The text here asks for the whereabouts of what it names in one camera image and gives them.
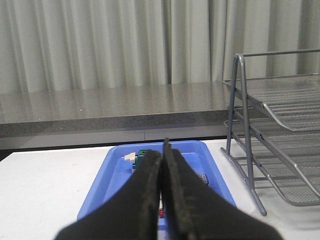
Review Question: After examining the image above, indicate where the red push button switch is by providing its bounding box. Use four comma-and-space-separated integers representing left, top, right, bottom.
197, 173, 209, 185

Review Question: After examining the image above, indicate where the grey stone counter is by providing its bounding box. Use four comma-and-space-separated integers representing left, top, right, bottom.
0, 82, 229, 150

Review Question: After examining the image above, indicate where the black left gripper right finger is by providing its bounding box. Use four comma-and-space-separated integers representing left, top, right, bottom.
162, 139, 282, 240

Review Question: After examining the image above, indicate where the grey metal rack frame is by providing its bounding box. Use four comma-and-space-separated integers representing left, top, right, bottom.
220, 49, 320, 217

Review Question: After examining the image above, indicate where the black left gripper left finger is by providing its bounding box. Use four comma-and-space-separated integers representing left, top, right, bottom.
56, 150, 162, 240

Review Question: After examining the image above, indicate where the silver mesh tray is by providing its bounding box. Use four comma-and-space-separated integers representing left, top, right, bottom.
248, 108, 320, 189
222, 73, 320, 133
223, 119, 320, 207

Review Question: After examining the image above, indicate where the blue plastic tray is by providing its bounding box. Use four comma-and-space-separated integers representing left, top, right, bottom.
77, 140, 236, 221

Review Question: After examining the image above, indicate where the white circuit breaker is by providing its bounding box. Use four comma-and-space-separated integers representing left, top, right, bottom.
158, 196, 165, 219

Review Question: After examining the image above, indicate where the green terminal block component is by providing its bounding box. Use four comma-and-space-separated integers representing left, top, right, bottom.
124, 149, 151, 173

